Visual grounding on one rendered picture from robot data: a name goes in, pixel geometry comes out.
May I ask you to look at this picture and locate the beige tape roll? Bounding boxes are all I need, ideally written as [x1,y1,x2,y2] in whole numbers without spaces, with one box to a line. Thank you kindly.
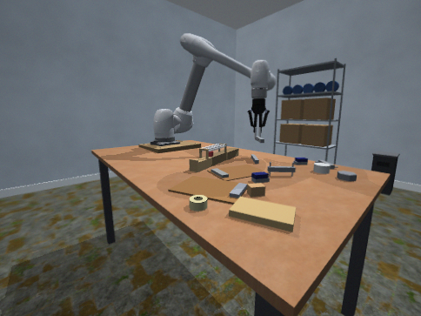
[190,195,208,212]

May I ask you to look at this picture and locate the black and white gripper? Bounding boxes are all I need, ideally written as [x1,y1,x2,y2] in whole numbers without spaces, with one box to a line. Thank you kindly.
[248,98,270,138]

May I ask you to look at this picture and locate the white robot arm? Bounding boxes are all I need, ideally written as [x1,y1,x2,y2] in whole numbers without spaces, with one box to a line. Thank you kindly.
[150,34,276,146]

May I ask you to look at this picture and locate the grey cylinder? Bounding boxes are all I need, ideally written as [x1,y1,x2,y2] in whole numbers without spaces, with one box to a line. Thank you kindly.
[313,163,331,174]

